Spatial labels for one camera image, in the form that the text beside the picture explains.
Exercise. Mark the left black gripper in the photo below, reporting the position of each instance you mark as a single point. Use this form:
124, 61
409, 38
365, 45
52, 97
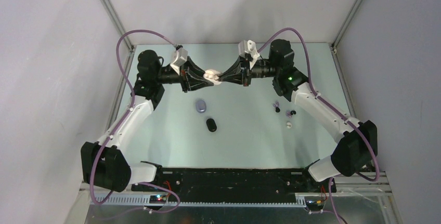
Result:
191, 83

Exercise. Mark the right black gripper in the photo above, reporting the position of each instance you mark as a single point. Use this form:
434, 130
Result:
234, 75

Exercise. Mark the white earbud charging case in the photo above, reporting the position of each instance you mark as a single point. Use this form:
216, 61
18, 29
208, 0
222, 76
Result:
212, 76

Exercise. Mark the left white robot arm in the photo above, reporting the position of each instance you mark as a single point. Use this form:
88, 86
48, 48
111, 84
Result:
103, 161

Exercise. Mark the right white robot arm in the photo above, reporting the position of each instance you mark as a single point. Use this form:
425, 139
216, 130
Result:
356, 141

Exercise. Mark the purple earbud charging case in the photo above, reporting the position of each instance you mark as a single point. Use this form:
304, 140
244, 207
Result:
201, 106

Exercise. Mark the black earbud charging case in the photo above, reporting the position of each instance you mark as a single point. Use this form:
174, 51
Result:
211, 125

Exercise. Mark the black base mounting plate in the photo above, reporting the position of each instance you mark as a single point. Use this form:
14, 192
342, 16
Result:
239, 184

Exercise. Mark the left controller circuit board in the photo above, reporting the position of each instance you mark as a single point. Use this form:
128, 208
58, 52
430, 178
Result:
158, 199

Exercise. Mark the controller circuit board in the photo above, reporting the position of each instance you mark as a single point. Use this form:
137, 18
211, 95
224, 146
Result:
158, 199
315, 206

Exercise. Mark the right controller circuit board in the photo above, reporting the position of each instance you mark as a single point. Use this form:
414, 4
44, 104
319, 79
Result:
315, 206

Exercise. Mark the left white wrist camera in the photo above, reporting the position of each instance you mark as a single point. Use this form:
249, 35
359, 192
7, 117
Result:
178, 59

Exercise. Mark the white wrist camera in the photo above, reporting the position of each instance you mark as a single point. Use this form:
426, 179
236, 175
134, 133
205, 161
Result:
248, 51
178, 59

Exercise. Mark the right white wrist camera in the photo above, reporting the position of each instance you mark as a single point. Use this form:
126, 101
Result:
248, 51

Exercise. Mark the left aluminium frame post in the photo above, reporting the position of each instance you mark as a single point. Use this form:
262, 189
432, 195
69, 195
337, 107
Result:
113, 15

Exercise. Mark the aluminium frame post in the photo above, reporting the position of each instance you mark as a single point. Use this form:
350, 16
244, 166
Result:
346, 23
113, 15

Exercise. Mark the grey slotted cable duct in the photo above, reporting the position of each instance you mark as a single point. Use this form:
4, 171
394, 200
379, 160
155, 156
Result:
143, 200

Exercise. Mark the right aluminium frame post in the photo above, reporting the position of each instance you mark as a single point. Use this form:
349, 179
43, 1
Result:
346, 23

